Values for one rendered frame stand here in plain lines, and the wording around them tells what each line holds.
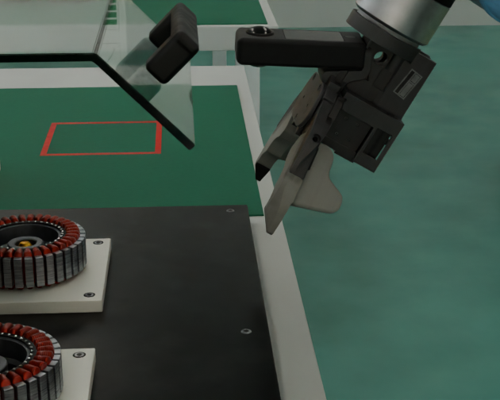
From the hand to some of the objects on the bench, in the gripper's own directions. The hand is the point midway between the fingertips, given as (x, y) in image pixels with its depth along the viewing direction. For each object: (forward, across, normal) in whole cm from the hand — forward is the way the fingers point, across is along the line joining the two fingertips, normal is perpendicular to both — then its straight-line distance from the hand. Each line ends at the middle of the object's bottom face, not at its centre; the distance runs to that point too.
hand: (255, 202), depth 108 cm
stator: (+16, 0, +16) cm, 22 cm away
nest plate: (+17, 0, +15) cm, 23 cm away
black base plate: (+20, -12, +15) cm, 28 cm away
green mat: (+31, +52, +34) cm, 69 cm away
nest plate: (+17, -24, +15) cm, 33 cm away
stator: (+16, -24, +16) cm, 33 cm away
